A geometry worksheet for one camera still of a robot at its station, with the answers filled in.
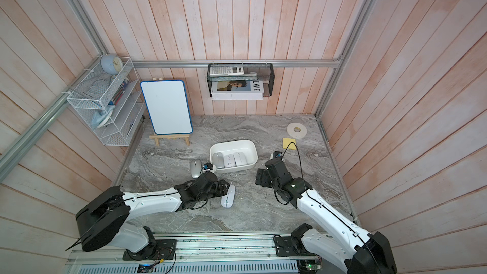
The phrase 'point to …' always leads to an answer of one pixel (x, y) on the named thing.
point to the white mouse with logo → (229, 161)
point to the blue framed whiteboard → (168, 109)
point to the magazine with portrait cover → (236, 91)
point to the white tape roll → (297, 130)
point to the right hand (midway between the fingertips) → (264, 173)
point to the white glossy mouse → (240, 158)
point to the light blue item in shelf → (100, 117)
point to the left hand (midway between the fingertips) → (224, 188)
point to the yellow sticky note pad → (286, 141)
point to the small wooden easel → (157, 137)
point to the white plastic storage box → (248, 147)
